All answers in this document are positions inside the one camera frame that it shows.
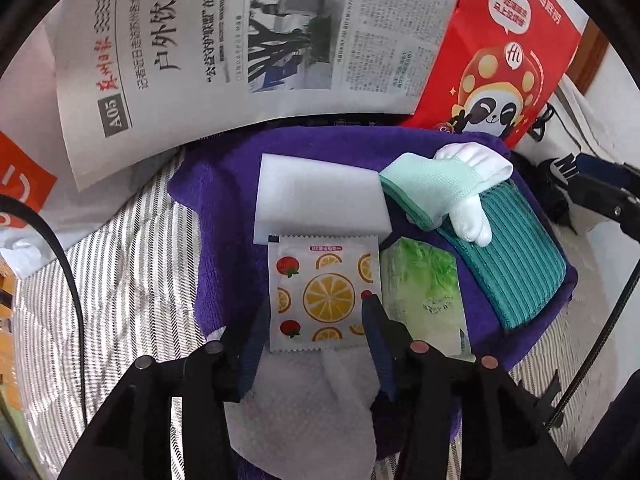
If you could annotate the newspaper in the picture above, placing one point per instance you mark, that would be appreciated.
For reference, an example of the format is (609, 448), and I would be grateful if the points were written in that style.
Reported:
(200, 35)

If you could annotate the mint green cloth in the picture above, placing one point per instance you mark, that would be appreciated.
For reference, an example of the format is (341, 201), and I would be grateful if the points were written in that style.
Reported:
(430, 185)

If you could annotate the fruit print sachet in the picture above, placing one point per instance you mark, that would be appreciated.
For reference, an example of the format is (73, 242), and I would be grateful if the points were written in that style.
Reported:
(320, 295)

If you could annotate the purple towel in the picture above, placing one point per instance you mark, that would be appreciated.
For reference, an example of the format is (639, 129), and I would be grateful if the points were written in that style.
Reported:
(225, 210)

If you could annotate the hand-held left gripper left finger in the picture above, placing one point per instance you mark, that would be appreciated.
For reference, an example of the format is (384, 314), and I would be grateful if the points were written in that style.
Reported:
(250, 360)

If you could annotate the white sponge block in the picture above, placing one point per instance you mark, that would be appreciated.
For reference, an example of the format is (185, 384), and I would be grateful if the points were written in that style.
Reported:
(310, 195)

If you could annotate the white wet wipe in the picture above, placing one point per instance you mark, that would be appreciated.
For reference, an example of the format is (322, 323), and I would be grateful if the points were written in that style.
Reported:
(300, 410)

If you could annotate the beige waist bag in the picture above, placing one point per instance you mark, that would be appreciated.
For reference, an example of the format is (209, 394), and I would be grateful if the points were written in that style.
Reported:
(575, 125)

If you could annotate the striped quilt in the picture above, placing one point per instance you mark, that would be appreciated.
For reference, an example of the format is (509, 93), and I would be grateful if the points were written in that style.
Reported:
(125, 260)

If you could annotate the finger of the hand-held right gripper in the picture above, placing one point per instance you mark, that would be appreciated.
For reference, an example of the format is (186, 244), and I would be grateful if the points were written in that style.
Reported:
(600, 167)
(600, 200)

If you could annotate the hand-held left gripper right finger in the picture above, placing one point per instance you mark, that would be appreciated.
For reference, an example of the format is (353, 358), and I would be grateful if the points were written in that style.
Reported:
(380, 355)

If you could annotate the wooden frame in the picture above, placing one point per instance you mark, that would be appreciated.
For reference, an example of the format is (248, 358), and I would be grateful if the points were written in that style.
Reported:
(592, 60)

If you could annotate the red panda paper bag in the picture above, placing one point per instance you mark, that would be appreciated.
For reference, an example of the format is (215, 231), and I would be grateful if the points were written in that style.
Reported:
(500, 35)

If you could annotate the white sock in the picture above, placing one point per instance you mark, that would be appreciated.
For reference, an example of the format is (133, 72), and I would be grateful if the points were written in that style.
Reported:
(472, 220)

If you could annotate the white shopping bag red logo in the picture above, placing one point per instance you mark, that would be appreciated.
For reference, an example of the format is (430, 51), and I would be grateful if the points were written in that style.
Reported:
(30, 175)

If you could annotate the green tissue pack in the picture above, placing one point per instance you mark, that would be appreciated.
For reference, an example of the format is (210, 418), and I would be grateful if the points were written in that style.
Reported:
(425, 295)

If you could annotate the teal ribbed cloth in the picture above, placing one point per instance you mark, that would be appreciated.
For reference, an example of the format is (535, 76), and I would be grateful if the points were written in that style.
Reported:
(510, 270)

